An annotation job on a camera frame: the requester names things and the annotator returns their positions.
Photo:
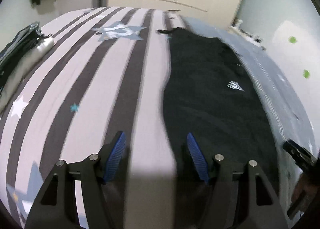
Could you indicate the white pillow green dots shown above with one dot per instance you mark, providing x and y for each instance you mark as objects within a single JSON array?
[{"x": 296, "y": 52}]

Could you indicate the bedside shelf with items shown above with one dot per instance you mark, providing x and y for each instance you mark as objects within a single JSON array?
[{"x": 236, "y": 28}]

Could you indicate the black adidas sweatpants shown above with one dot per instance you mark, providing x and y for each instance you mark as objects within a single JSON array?
[{"x": 210, "y": 95}]

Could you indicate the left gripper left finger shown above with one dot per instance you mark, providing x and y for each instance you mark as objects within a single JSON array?
[{"x": 55, "y": 204}]

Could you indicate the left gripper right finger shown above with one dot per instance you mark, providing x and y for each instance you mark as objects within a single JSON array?
[{"x": 239, "y": 195}]

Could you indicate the striped star bed sheet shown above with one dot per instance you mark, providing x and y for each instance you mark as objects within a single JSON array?
[{"x": 107, "y": 72}]

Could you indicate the person right hand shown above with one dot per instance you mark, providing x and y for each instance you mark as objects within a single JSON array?
[{"x": 304, "y": 184}]

